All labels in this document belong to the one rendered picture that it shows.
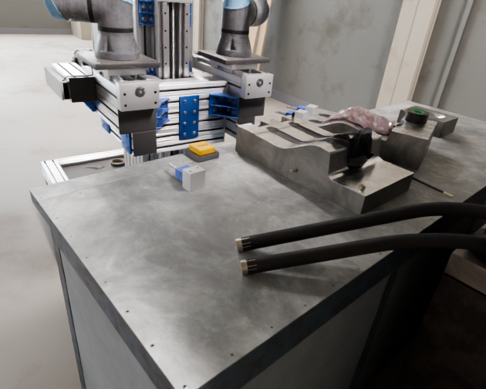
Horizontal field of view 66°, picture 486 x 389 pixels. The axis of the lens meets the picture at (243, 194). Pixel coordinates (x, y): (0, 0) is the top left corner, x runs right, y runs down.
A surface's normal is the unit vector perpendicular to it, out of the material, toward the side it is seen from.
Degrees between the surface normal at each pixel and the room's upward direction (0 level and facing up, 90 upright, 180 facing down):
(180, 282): 0
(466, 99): 90
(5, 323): 0
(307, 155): 90
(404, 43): 90
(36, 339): 0
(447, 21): 90
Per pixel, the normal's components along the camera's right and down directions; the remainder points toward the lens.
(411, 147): -0.52, 0.37
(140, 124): 0.58, 0.44
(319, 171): -0.75, 0.26
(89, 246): 0.08, -0.87
